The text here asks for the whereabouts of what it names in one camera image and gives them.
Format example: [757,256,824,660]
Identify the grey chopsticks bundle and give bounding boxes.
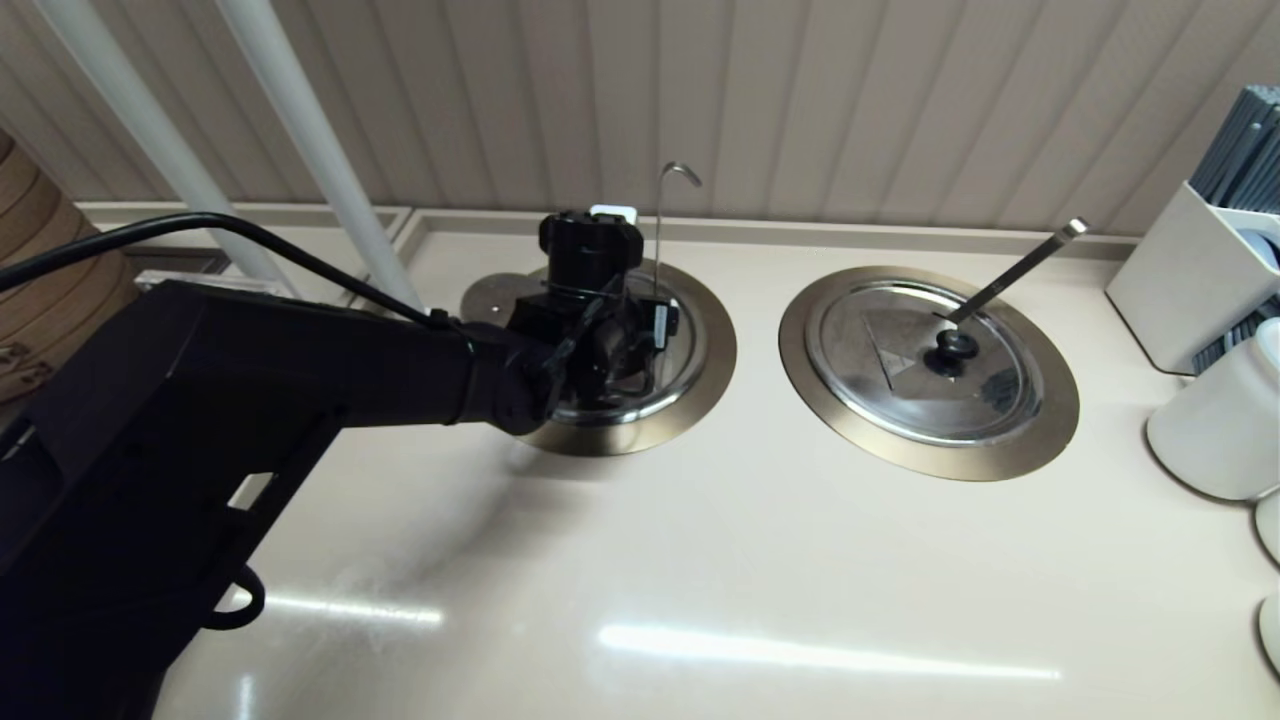
[1186,86,1280,374]

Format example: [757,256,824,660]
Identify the white blue-rimmed round item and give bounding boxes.
[1234,230,1280,274]

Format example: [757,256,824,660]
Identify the white cutlery holder box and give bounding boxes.
[1104,181,1280,376]

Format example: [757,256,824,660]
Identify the white pole with base flange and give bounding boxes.
[215,0,426,311]

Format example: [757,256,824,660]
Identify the thin white pole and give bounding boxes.
[35,0,291,296]

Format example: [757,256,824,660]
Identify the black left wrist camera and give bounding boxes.
[538,203,646,298]

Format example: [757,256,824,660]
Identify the clear acrylic sign holder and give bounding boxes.
[133,268,301,299]

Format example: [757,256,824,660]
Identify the steel ladle with hooked handle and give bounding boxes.
[655,162,703,301]

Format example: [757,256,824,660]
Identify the white ceramic jar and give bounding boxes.
[1145,318,1280,501]

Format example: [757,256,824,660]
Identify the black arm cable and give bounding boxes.
[0,210,448,328]

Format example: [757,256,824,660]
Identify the stacked bamboo steamer baskets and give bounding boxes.
[0,135,141,401]

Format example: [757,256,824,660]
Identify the steel ladle with straight handle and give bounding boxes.
[940,218,1086,327]

